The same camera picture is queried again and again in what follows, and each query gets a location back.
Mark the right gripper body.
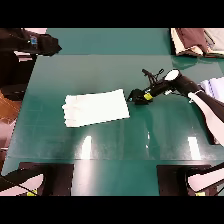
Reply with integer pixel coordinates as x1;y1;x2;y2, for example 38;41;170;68
126;87;155;107

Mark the white T-shirt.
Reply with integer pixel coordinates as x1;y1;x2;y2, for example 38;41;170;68
61;88;131;129

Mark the blue garment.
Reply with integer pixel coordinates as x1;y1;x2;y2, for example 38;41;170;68
199;76;224;102

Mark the brown garment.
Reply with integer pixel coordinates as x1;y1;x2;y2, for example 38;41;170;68
176;28;210;55

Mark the black mounting plate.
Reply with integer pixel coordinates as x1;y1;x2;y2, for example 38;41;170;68
17;162;75;197
156;163;215;197

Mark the grey garment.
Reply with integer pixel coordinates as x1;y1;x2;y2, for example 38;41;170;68
203;28;224;56

